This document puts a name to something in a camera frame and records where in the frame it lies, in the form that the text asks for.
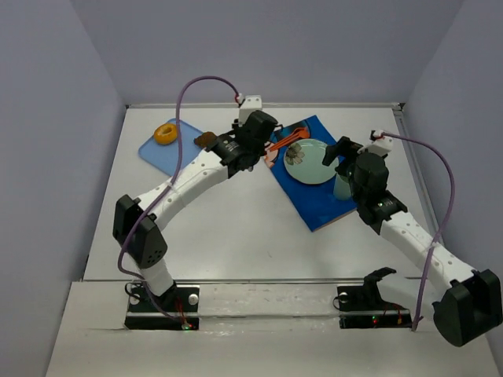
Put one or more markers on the green flower plate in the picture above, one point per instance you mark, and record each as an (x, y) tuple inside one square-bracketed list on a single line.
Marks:
[(303, 162)]

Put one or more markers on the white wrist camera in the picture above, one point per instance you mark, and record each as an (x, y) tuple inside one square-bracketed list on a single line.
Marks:
[(247, 105), (379, 144)]

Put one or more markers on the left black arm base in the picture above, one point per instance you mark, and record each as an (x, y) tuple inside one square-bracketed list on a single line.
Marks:
[(179, 313)]

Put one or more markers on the blue cartoon placemat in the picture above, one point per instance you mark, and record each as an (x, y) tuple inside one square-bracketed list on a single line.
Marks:
[(315, 204)]

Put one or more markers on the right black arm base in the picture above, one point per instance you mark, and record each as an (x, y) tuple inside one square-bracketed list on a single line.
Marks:
[(362, 307)]

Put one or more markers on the orange plastic spoon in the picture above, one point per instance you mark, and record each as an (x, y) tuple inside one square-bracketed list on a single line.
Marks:
[(290, 139)]

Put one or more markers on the brown bread slice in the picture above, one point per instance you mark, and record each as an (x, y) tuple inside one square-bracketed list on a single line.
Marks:
[(205, 139)]

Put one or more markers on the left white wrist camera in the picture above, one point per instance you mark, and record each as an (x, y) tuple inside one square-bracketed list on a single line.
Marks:
[(247, 105)]

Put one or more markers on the green cup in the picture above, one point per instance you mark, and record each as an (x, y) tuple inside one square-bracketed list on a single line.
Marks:
[(342, 189)]

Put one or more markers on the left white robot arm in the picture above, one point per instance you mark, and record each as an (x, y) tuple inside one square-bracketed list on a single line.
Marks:
[(138, 223)]

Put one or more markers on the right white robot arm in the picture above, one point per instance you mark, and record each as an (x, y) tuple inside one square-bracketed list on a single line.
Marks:
[(463, 302)]

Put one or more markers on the light blue tray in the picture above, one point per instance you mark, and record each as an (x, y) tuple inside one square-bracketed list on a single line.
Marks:
[(165, 157)]

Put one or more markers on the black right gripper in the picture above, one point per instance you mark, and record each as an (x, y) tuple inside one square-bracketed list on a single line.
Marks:
[(343, 148)]

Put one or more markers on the yellow glazed donut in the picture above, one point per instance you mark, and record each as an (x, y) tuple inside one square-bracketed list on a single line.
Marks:
[(165, 134)]

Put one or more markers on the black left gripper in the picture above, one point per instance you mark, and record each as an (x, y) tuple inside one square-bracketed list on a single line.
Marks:
[(258, 150)]

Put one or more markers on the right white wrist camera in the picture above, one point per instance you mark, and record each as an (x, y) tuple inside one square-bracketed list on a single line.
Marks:
[(379, 144)]

